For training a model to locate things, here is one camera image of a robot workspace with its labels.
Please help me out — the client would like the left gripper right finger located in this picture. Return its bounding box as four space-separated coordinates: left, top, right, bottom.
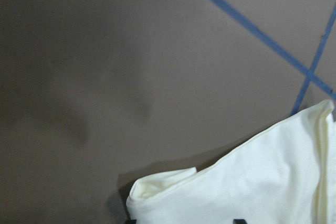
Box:
233 219 247 224

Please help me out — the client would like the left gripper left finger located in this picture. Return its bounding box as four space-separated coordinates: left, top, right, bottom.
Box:
125 220 136 224

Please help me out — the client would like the cream long-sleeve cat shirt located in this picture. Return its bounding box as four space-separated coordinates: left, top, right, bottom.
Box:
127 100 335 223

